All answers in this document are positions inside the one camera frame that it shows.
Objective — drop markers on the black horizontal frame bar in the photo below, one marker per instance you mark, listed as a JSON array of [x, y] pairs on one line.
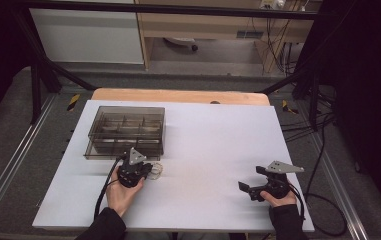
[[178, 10]]

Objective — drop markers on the aluminium floor rail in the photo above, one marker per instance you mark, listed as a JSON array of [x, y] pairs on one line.
[[338, 180], [18, 153]]

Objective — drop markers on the person's right hand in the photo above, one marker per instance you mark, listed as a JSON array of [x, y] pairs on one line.
[[281, 201]]

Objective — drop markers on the yellow black tape strip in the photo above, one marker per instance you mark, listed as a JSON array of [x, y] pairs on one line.
[[288, 108], [73, 101]]

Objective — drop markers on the white cabinet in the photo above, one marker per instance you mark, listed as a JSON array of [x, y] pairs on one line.
[[84, 33]]

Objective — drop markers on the person's left hand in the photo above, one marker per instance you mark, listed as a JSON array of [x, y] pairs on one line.
[[121, 198]]

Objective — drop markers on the smoky transparent drawer box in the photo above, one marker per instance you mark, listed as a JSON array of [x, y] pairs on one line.
[[128, 115]]

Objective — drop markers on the black metal stand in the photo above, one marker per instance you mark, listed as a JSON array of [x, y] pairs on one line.
[[313, 100], [36, 86]]

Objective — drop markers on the office chair base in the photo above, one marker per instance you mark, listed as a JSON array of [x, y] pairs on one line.
[[181, 41]]

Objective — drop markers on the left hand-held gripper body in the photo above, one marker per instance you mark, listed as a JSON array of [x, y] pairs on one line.
[[129, 175]]

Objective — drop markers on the white power strip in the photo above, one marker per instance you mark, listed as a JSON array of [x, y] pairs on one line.
[[271, 4]]

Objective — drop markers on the light wooden desk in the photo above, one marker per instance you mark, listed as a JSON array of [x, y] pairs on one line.
[[211, 23]]

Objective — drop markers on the wooden table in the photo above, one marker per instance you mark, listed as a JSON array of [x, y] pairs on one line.
[[178, 96]]

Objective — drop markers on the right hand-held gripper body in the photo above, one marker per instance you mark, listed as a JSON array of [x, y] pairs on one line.
[[276, 186]]

